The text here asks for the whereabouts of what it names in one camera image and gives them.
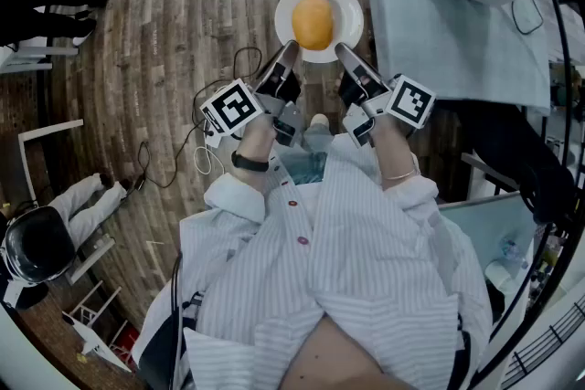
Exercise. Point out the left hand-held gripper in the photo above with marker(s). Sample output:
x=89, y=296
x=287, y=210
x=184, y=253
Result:
x=230, y=107

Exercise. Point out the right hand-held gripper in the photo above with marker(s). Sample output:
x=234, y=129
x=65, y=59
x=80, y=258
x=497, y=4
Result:
x=411, y=102

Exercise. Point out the orange round bread bun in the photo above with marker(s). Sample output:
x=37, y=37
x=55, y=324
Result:
x=312, y=23

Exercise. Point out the white round plate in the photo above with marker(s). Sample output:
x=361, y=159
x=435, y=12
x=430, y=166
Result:
x=347, y=13

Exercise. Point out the person's right forearm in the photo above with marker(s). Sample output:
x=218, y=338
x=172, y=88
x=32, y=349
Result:
x=395, y=150

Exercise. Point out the person's left forearm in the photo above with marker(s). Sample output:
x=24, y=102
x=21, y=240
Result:
x=256, y=141

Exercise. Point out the person's light shoe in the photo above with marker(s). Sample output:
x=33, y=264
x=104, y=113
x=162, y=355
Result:
x=319, y=122

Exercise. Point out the black wristband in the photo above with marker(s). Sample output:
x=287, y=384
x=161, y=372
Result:
x=249, y=162

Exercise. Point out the blue jeans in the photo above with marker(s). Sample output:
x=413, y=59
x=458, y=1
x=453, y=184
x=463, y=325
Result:
x=313, y=162

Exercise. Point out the striped white shirt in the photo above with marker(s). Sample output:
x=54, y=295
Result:
x=365, y=265

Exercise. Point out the person's chest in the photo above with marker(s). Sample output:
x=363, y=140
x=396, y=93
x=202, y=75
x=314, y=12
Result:
x=338, y=356

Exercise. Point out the white table frame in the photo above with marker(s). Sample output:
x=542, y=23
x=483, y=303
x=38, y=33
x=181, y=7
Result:
x=50, y=129

